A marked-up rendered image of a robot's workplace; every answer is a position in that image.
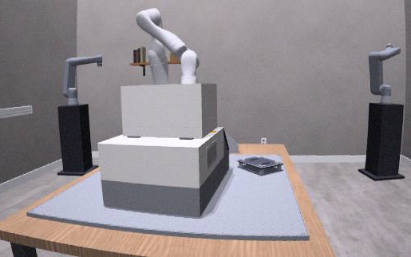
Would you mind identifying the white real-time pcr machine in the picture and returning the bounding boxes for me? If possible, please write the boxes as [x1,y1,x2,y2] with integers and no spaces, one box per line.
[97,84,229,218]

